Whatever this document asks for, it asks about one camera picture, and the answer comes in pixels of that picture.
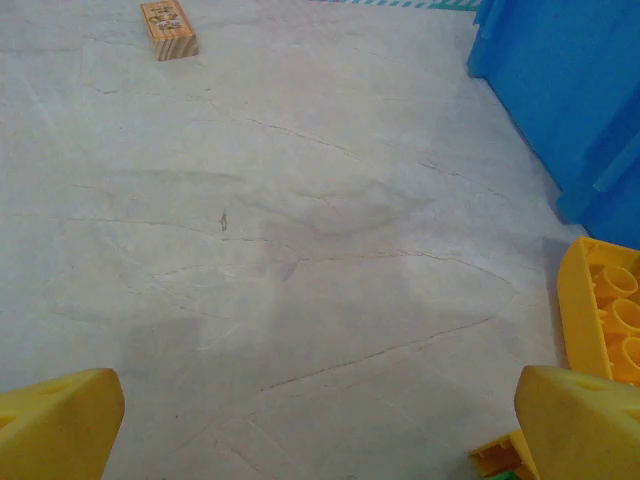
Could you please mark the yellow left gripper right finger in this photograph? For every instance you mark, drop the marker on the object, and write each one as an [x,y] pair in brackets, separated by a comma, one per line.
[580,435]

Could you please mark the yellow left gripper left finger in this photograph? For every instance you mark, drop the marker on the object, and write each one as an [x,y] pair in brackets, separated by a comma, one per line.
[60,430]

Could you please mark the green sloped lego brick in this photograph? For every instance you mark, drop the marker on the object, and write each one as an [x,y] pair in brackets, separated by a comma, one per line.
[505,476]

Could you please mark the yellow sloped lego brick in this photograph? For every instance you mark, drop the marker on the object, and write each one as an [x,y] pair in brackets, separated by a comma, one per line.
[495,455]

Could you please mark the long yellow lego brick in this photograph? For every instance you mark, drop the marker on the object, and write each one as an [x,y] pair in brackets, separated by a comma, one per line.
[580,310]

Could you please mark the blue plastic bin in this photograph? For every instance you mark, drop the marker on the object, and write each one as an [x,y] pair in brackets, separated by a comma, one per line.
[565,75]

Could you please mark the printed wooden block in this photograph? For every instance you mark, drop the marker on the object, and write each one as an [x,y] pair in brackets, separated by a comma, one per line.
[167,25]

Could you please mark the striped plaid cloth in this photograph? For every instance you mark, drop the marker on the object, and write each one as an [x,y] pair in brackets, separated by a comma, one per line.
[400,3]

